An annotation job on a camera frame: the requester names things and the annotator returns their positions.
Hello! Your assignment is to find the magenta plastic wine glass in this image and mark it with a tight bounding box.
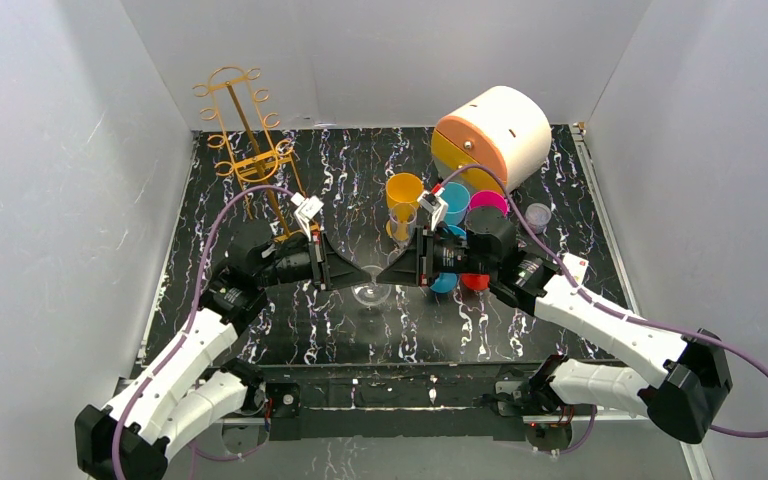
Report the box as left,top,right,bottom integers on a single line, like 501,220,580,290
468,190,510,215

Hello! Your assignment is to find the clear wine glass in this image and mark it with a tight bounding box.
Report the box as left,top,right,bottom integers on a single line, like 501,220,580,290
351,265,392,309
387,202,417,248

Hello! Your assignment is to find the red plastic wine glass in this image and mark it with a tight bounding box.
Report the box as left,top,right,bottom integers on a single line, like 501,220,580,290
460,274,490,291

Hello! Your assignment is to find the light blue plastic wine glass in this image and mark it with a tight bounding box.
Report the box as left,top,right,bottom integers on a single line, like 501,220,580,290
441,182,471,226

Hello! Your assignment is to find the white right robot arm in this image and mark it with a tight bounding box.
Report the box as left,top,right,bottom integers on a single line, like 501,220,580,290
376,207,732,444

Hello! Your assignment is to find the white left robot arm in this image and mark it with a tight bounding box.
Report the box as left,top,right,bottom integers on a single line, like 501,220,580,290
75,221,372,479

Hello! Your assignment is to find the orange plastic wine glass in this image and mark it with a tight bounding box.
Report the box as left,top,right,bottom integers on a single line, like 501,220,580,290
385,172,423,210

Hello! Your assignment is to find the black marble table mat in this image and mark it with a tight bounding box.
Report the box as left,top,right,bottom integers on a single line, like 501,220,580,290
138,125,625,365

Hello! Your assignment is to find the round drawer cabinet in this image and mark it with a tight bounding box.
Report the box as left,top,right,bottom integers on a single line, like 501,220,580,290
431,86,552,193

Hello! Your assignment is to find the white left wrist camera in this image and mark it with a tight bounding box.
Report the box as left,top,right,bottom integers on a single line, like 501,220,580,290
290,193,323,240

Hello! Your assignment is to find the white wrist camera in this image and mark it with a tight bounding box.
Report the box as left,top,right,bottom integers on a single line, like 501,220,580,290
290,193,323,240
417,184,448,231

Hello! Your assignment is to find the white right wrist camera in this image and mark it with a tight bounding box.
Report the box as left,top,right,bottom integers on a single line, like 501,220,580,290
417,184,448,231

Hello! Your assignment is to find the gold wire wine glass rack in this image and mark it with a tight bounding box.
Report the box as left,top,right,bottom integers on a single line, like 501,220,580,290
191,66,322,243

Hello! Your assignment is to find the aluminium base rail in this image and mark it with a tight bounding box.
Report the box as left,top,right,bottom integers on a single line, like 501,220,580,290
89,376,717,480

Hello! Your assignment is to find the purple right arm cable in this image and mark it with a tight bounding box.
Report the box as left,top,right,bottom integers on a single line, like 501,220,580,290
436,163,768,457

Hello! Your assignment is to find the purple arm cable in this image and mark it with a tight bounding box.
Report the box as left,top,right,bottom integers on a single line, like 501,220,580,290
110,184,299,480
436,163,768,457

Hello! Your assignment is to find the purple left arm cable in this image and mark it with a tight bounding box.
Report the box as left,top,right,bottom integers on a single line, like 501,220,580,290
110,184,299,480

